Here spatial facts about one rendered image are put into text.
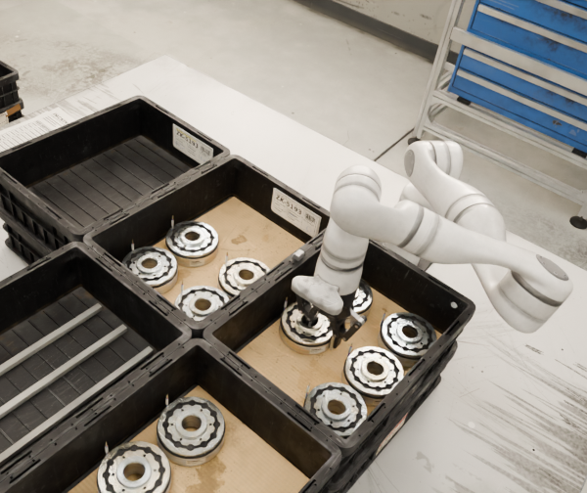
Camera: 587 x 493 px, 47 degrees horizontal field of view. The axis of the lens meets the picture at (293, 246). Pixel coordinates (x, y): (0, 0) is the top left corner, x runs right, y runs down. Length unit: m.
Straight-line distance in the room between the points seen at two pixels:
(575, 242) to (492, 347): 1.64
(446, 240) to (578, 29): 1.96
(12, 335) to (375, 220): 0.65
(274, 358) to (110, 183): 0.57
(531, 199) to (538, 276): 2.19
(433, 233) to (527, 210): 2.17
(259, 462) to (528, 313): 0.46
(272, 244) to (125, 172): 0.38
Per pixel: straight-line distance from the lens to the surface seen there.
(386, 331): 1.22
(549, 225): 3.11
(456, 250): 1.00
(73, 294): 1.28
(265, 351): 1.19
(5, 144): 1.88
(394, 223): 0.96
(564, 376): 1.52
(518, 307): 1.06
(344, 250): 1.01
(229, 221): 1.42
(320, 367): 1.18
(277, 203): 1.39
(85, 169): 1.56
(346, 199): 0.94
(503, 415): 1.40
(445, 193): 1.26
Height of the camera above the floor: 1.77
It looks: 43 degrees down
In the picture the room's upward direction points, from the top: 10 degrees clockwise
